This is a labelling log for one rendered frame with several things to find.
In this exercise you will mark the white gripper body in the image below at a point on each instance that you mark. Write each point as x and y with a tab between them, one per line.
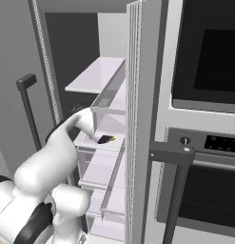
87	122

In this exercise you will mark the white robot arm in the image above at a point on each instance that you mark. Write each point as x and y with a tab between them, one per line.
46	165

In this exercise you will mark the white fridge shelf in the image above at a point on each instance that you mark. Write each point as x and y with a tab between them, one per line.
115	144
96	76

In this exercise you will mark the clear fridge bin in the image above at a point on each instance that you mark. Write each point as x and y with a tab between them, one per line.
111	105

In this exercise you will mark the white fridge drawer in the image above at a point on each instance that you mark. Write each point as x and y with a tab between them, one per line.
100	171
114	203

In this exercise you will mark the grey ridged fridge door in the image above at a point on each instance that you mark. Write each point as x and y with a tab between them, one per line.
144	79

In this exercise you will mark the grey fridge body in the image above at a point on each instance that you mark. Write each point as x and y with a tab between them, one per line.
73	41

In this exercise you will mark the pale grey oven cabinet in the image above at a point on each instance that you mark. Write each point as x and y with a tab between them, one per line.
165	114

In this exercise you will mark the dark round oven knob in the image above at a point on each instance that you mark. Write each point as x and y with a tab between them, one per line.
185	140

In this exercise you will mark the steel built-in oven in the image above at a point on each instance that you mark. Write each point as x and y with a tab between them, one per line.
214	190

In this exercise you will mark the black built-in microwave oven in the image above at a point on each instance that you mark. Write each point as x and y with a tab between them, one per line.
211	54

